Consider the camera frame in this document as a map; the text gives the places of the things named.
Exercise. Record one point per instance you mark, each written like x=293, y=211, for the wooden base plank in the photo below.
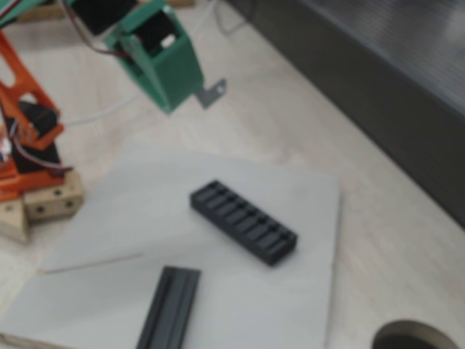
x=12, y=221

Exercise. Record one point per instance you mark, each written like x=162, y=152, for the black slotted rack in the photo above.
x=247, y=225

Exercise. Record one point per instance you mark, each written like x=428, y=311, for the grey board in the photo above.
x=127, y=225

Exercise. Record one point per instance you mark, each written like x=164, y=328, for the wooden base block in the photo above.
x=52, y=203

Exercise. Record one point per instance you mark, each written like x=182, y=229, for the black aluminium profile rail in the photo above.
x=169, y=309

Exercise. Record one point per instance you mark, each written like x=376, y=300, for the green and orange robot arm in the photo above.
x=14, y=83

